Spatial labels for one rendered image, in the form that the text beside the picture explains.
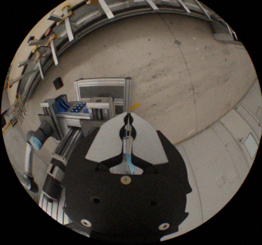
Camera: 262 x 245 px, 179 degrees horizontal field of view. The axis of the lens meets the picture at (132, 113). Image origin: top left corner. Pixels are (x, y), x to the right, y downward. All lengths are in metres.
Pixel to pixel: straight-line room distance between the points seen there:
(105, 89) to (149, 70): 0.69
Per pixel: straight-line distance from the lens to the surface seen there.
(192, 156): 2.25
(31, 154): 0.89
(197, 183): 2.06
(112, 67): 1.45
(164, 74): 1.52
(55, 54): 0.84
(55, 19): 0.75
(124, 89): 1.25
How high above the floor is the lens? 1.43
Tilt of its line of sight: 60 degrees down
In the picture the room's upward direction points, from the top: 180 degrees counter-clockwise
